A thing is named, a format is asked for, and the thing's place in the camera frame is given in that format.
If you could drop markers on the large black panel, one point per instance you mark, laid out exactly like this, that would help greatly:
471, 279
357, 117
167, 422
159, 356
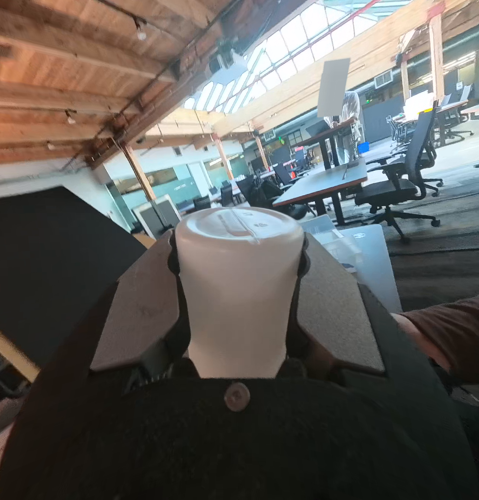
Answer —
52, 265

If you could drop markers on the clear plastic storage bin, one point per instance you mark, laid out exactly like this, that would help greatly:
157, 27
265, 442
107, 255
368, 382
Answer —
364, 257

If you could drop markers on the person's right forearm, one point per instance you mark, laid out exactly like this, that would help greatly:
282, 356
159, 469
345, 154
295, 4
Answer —
446, 332

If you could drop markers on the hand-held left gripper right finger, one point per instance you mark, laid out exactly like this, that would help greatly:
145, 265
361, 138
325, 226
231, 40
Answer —
337, 312

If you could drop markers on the grey mesh office chair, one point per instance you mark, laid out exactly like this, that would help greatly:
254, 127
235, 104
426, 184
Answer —
415, 164

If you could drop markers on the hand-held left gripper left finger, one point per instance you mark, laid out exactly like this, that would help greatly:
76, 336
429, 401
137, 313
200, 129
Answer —
141, 312

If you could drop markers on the white plastic cup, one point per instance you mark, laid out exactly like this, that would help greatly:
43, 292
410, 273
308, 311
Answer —
239, 281

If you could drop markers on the standing desk with grey top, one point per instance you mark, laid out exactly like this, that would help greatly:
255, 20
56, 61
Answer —
325, 181

